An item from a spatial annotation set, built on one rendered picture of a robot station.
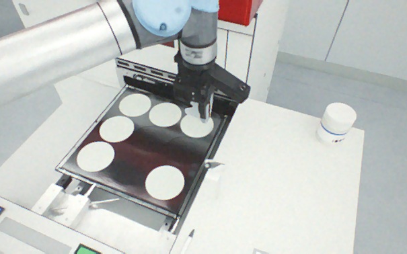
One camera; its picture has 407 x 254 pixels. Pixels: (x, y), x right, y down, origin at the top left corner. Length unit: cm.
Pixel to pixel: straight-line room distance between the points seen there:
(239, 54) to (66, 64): 53
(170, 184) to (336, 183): 41
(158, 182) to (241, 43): 42
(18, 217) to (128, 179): 26
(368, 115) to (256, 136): 169
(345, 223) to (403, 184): 145
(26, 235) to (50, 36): 49
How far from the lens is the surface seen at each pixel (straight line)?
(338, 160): 86
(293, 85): 250
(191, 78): 70
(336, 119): 81
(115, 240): 81
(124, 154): 90
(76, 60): 43
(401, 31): 251
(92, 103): 118
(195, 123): 95
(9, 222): 84
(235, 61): 88
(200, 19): 58
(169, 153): 89
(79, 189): 94
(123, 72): 110
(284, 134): 87
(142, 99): 104
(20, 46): 43
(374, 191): 209
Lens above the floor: 162
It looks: 50 degrees down
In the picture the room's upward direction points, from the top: straight up
